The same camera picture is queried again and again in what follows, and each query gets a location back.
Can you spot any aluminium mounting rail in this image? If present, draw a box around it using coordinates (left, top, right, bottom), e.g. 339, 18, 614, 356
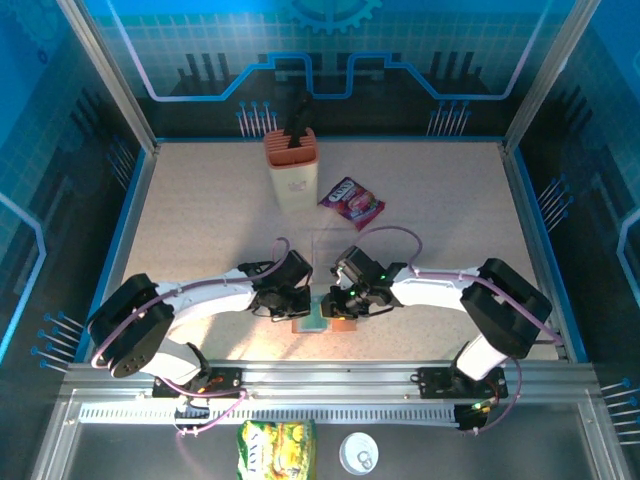
64, 357, 601, 405

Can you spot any beige knife block orange top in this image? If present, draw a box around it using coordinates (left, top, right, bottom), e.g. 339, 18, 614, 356
263, 126, 320, 214

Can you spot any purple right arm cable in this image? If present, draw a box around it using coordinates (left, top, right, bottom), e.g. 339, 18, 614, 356
354, 225, 564, 436

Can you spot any aluminium side rail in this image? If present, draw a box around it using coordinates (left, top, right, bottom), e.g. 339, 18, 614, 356
499, 141, 576, 361
74, 142, 161, 364

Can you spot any white tin can lid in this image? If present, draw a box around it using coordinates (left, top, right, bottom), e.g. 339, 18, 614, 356
338, 431, 380, 474

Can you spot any yellow green snack bag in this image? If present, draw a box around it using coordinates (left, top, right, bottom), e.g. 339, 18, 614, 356
236, 419, 319, 480

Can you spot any aluminium frame post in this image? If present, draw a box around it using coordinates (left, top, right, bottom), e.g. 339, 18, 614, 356
502, 0, 605, 154
54, 0, 160, 154

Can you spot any purple candy bag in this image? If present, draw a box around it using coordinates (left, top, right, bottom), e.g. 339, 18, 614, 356
318, 176, 386, 232

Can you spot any white slotted cable duct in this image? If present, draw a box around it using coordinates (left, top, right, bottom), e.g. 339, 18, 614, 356
79, 403, 461, 427

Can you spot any black knife handle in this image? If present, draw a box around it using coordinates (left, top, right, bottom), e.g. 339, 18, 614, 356
287, 91, 316, 150

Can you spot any black cable connector block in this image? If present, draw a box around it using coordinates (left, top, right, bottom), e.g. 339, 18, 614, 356
453, 398, 501, 434

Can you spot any clear plastic tray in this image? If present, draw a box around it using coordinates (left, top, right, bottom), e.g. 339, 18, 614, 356
309, 228, 357, 274

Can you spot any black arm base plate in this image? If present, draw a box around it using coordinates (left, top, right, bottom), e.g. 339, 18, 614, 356
152, 366, 246, 401
410, 367, 510, 400

